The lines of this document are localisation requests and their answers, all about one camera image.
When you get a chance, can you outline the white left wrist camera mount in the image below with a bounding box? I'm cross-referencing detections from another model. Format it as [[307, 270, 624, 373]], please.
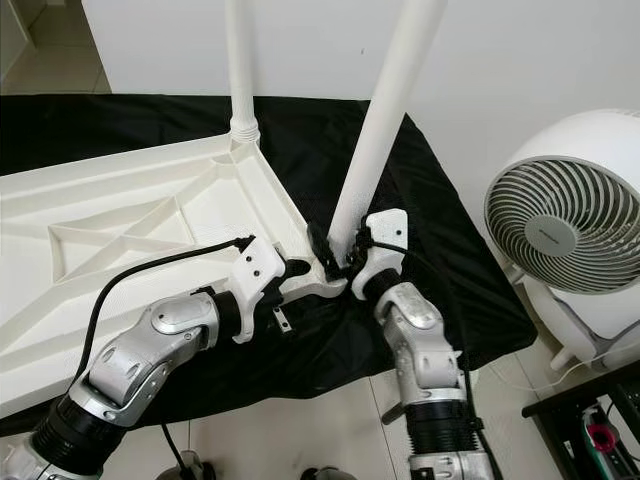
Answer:
[[228, 238, 286, 346]]

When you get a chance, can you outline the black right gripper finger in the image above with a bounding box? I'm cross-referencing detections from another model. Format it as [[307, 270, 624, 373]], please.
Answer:
[[308, 225, 346, 279]]

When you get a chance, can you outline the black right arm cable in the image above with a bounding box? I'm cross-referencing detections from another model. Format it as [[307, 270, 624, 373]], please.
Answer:
[[355, 235, 501, 480]]

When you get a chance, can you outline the black shelf rack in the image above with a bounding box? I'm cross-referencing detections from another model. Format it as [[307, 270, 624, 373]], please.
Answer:
[[522, 360, 640, 480]]

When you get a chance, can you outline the black tablecloth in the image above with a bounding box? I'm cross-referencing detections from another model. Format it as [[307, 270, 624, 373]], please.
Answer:
[[0, 95, 539, 431]]

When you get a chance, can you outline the grey left robot foot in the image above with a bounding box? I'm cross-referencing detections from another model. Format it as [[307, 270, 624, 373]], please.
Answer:
[[180, 460, 216, 480]]

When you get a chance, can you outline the grey robot foot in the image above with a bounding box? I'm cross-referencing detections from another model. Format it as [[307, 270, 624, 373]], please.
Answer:
[[300, 468, 361, 480], [180, 460, 216, 480]]

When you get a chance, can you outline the grey right robot foot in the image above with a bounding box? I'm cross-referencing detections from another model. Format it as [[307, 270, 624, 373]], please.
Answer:
[[300, 468, 361, 480]]

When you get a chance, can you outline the black metal table leg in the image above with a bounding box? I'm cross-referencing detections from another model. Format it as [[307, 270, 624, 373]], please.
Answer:
[[382, 398, 406, 426]]

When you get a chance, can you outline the white plastic table top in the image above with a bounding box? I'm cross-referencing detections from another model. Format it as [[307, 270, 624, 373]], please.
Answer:
[[0, 133, 349, 419]]

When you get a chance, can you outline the pink hair dryer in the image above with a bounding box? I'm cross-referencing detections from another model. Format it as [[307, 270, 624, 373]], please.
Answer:
[[585, 425, 617, 452]]

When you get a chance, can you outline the white plastic table leg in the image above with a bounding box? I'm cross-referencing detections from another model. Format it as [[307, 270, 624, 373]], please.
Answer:
[[328, 0, 449, 256], [226, 0, 261, 146]]

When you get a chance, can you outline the white round fan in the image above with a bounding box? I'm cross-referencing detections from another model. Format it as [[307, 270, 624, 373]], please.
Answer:
[[483, 108, 640, 373]]

